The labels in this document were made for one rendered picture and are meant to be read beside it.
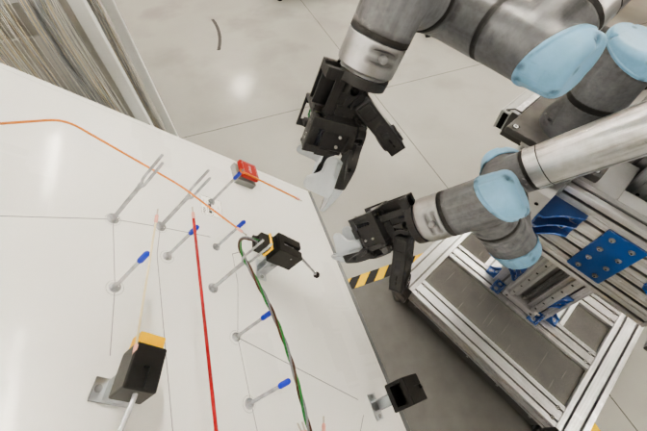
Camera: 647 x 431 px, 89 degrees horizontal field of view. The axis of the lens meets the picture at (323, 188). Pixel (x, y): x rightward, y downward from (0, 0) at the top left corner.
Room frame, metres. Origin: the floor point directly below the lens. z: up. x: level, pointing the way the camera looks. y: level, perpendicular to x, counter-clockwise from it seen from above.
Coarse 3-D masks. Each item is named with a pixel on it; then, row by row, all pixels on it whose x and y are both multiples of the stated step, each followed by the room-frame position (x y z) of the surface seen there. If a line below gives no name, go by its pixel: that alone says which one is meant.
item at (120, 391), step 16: (128, 352) 0.07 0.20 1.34; (144, 352) 0.07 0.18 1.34; (160, 352) 0.08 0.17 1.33; (128, 368) 0.06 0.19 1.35; (144, 368) 0.06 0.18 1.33; (160, 368) 0.06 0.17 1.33; (96, 384) 0.05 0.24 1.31; (112, 384) 0.05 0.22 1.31; (128, 384) 0.04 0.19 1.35; (144, 384) 0.04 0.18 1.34; (96, 400) 0.03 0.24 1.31; (112, 400) 0.03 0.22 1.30; (128, 400) 0.03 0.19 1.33; (144, 400) 0.03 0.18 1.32; (128, 416) 0.02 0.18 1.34
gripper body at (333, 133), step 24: (336, 72) 0.35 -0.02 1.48; (312, 96) 0.37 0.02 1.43; (336, 96) 0.35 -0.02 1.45; (360, 96) 0.35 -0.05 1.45; (312, 120) 0.33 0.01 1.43; (336, 120) 0.33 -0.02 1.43; (360, 120) 0.35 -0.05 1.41; (312, 144) 0.32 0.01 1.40; (336, 144) 0.32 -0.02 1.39; (360, 144) 0.33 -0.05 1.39
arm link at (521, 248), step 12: (528, 216) 0.29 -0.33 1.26; (516, 228) 0.25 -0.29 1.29; (528, 228) 0.26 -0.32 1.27; (480, 240) 0.25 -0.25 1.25; (492, 240) 0.24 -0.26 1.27; (504, 240) 0.24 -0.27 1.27; (516, 240) 0.24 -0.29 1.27; (528, 240) 0.25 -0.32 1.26; (492, 252) 0.24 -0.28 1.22; (504, 252) 0.24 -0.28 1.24; (516, 252) 0.23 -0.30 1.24; (528, 252) 0.24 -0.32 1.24; (540, 252) 0.24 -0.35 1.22; (504, 264) 0.24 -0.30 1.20; (516, 264) 0.23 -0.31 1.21; (528, 264) 0.23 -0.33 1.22
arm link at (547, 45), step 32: (512, 0) 0.38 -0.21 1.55; (544, 0) 0.36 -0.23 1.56; (576, 0) 0.35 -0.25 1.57; (608, 0) 0.35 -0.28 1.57; (480, 32) 0.36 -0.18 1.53; (512, 32) 0.34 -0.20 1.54; (544, 32) 0.33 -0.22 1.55; (576, 32) 0.31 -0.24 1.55; (512, 64) 0.32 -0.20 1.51; (544, 64) 0.30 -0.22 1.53; (576, 64) 0.29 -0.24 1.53; (544, 96) 0.30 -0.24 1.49
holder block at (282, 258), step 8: (280, 240) 0.30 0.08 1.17; (288, 240) 0.31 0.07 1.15; (280, 248) 0.28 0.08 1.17; (288, 248) 0.29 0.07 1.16; (296, 248) 0.30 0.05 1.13; (272, 256) 0.27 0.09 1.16; (280, 256) 0.27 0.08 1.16; (288, 256) 0.27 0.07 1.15; (296, 256) 0.28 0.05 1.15; (280, 264) 0.27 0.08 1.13; (288, 264) 0.27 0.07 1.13; (296, 264) 0.27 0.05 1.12
